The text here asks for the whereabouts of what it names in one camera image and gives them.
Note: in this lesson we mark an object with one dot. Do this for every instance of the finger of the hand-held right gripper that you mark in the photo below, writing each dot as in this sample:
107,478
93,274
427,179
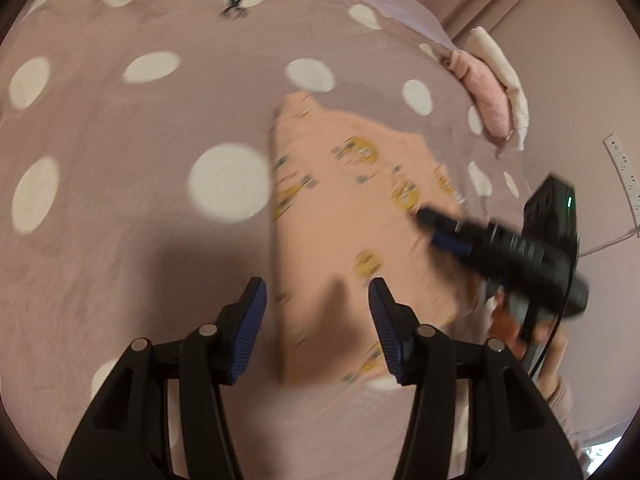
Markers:
442,220
452,246

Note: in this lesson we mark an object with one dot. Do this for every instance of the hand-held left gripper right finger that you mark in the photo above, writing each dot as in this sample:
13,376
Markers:
392,330

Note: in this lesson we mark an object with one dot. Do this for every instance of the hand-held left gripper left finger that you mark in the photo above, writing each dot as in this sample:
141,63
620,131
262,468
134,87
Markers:
247,330

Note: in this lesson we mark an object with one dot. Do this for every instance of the pink cartoon print shirt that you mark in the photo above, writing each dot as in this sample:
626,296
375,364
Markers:
340,210

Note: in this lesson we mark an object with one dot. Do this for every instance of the person's right forearm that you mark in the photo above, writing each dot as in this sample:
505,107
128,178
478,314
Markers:
562,410

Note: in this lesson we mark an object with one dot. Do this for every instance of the person's right hand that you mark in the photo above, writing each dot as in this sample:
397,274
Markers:
550,355

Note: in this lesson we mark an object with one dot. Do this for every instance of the white power strip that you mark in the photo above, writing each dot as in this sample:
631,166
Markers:
622,165

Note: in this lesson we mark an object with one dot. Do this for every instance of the pink folded cloth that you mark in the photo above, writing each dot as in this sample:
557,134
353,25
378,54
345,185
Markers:
487,95

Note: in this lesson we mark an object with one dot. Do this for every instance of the mauve polka dot blanket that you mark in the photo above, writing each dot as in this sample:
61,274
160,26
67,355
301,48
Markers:
125,260

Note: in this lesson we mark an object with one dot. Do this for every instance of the white folded cloth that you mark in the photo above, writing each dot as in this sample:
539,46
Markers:
500,60

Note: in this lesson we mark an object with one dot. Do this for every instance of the lilac bed sheet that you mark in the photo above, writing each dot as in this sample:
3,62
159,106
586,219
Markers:
400,10

